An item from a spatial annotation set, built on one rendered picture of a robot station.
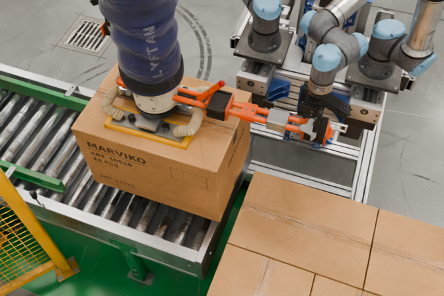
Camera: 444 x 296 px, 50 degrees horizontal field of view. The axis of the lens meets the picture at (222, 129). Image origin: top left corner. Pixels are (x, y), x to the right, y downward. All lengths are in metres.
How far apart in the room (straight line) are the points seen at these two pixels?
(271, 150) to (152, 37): 1.49
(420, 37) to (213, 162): 0.86
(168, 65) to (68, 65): 2.19
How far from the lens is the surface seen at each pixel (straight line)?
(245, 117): 1.66
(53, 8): 4.25
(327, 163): 2.79
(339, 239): 2.20
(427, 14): 1.76
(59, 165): 2.47
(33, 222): 2.28
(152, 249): 2.14
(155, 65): 1.55
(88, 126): 1.88
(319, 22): 1.52
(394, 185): 3.07
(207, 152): 1.73
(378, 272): 2.18
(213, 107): 1.67
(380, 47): 1.99
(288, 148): 2.81
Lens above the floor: 2.51
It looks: 53 degrees down
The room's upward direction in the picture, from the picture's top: 1 degrees counter-clockwise
